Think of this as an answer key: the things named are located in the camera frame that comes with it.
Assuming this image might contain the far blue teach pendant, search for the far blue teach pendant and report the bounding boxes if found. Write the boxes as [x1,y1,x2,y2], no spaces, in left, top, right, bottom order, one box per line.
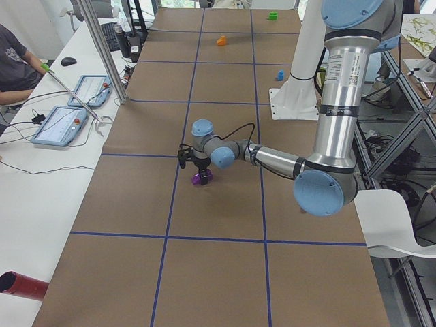
[74,75,112,108]

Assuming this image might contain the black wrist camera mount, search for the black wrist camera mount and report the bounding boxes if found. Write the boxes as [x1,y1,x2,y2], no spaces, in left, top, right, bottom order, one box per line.
[177,144,193,169]

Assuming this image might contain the black keyboard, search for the black keyboard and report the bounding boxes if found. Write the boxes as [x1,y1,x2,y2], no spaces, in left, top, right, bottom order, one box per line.
[100,22,120,52]

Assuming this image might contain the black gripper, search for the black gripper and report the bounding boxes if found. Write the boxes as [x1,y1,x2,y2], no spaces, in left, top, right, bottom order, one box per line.
[194,157,211,185]

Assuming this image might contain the purple trapezoid block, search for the purple trapezoid block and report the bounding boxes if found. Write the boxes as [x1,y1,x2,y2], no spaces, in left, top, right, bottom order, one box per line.
[191,172,213,185]

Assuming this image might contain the orange trapezoid block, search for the orange trapezoid block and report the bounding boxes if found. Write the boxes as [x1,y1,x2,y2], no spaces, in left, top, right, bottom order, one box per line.
[216,35,228,46]

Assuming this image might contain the black water bottle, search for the black water bottle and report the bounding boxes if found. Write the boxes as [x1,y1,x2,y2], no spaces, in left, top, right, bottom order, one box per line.
[114,23,130,58]

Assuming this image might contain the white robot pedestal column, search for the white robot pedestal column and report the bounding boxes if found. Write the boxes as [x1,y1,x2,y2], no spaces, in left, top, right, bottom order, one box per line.
[269,0,326,120]

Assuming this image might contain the seated person dark shirt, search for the seated person dark shirt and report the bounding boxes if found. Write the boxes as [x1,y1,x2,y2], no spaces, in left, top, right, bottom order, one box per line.
[1,25,46,106]

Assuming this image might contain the red cylinder tube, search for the red cylinder tube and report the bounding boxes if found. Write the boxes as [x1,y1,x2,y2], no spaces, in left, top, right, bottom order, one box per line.
[1,271,49,301]

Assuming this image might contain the blue teach pendant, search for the blue teach pendant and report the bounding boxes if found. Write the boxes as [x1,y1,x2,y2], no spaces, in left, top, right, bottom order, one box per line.
[74,75,112,108]
[31,106,87,146]

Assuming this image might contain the near blue teach pendant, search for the near blue teach pendant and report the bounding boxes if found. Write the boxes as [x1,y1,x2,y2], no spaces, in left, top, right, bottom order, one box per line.
[31,106,87,146]

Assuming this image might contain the aluminium frame post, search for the aluminium frame post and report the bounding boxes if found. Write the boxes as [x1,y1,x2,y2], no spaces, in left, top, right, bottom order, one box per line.
[78,0,127,104]

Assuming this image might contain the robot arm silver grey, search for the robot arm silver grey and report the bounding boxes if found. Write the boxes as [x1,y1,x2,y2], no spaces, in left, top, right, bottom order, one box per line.
[178,1,403,216]

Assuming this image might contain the green toy block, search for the green toy block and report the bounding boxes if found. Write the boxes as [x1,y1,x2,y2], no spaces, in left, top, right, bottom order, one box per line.
[268,11,278,20]

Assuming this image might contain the black computer mouse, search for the black computer mouse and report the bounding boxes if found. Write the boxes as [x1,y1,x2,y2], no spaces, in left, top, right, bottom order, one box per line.
[61,57,77,67]

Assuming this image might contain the grabber stick green tip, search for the grabber stick green tip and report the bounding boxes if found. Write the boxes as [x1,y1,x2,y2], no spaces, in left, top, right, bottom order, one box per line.
[41,63,113,136]

